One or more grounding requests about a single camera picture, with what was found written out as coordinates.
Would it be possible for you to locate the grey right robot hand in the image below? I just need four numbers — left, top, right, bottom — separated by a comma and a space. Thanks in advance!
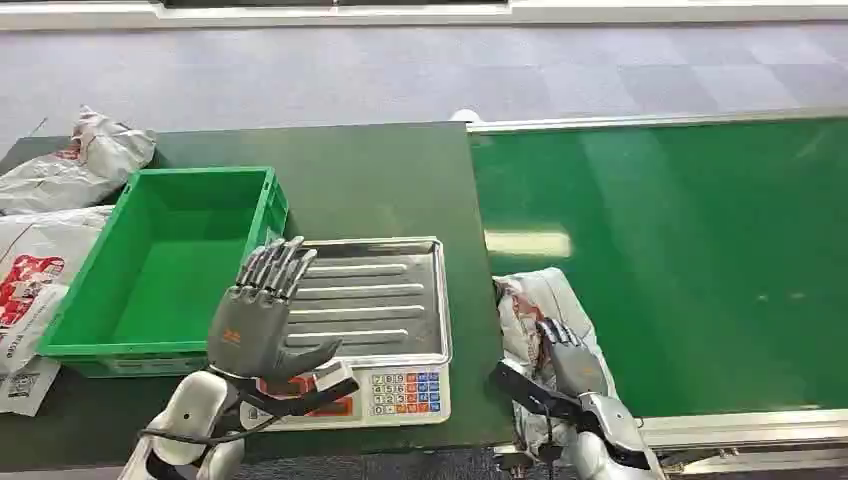
536, 318, 610, 399

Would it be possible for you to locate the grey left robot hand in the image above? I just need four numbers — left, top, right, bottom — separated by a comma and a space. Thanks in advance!
206, 235, 344, 382

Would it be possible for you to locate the white parcel bag red print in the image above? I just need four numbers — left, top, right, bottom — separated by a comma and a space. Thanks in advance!
492, 267, 619, 462

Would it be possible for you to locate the green plastic crate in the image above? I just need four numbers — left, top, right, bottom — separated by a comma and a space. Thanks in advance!
37, 166, 290, 379

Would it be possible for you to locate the steel tray weighing scale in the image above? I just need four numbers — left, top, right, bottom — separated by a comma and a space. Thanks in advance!
239, 236, 454, 433

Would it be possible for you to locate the green conveyor belt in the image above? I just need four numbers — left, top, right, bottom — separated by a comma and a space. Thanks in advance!
466, 109, 848, 475

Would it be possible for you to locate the large white parcel red print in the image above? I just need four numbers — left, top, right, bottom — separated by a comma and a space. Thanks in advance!
0, 205, 115, 418

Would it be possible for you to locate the crumpled grey parcel bag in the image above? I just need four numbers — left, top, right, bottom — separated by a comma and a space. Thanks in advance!
0, 105, 158, 217

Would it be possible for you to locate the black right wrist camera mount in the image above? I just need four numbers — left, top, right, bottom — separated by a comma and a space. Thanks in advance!
488, 361, 584, 425

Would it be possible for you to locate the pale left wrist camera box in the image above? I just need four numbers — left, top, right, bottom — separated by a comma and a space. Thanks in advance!
312, 359, 360, 393

